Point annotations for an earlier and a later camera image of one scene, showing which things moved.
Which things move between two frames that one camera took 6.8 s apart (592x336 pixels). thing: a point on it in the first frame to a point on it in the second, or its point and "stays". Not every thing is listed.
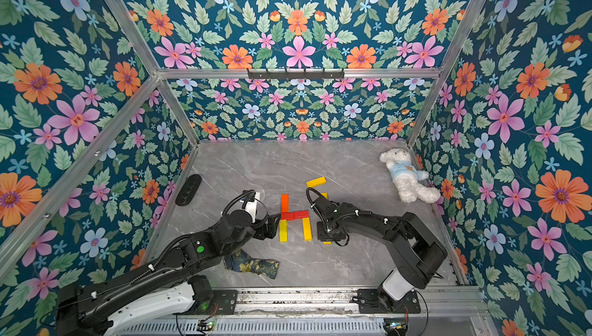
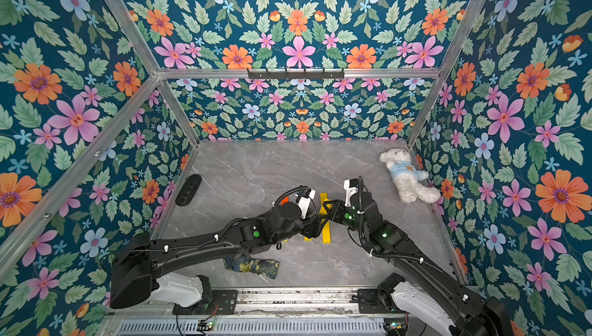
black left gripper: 262,234 to 316,230
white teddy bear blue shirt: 406,177 stays
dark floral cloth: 240,261 stays
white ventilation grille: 264,327 stays
